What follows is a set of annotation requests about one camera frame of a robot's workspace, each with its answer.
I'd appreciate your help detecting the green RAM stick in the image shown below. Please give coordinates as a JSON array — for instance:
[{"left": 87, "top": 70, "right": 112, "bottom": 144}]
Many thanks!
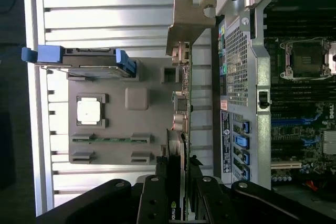
[{"left": 72, "top": 136, "right": 152, "bottom": 143}]

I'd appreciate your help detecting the white expansion slot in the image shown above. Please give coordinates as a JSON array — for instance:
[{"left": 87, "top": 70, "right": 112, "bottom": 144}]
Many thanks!
[{"left": 271, "top": 161, "right": 302, "bottom": 170}]

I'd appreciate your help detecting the grey parts rack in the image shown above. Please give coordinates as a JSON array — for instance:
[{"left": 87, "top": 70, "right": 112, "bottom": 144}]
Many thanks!
[{"left": 67, "top": 57, "right": 182, "bottom": 166}]

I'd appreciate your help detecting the blue expansion slot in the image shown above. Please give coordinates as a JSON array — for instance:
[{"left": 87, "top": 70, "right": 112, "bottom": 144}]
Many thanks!
[{"left": 271, "top": 118, "right": 320, "bottom": 127}]

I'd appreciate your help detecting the silver CPU chip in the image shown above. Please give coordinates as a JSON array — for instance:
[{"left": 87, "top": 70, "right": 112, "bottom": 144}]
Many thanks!
[{"left": 77, "top": 97, "right": 102, "bottom": 126}]

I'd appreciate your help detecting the green motherboard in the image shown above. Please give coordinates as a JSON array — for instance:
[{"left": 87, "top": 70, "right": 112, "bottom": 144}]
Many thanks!
[{"left": 264, "top": 6, "right": 336, "bottom": 190}]

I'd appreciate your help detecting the silver chipset heatsink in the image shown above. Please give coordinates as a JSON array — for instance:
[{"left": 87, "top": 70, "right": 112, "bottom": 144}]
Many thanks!
[{"left": 322, "top": 130, "right": 336, "bottom": 155}]

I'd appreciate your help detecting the open grey PC case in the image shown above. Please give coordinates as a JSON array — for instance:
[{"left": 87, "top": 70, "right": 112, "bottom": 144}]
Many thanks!
[{"left": 211, "top": 0, "right": 336, "bottom": 224}]

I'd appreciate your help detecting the hard disk with blue caddy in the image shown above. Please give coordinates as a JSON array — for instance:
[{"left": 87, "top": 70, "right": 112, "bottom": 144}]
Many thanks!
[{"left": 21, "top": 46, "right": 138, "bottom": 78}]

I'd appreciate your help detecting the CPU socket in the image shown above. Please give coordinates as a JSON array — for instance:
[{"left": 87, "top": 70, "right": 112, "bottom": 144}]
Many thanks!
[{"left": 279, "top": 39, "right": 332, "bottom": 80}]

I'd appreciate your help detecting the metal socket cover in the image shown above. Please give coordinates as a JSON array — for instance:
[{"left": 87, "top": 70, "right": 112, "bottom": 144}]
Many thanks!
[{"left": 324, "top": 40, "right": 336, "bottom": 76}]

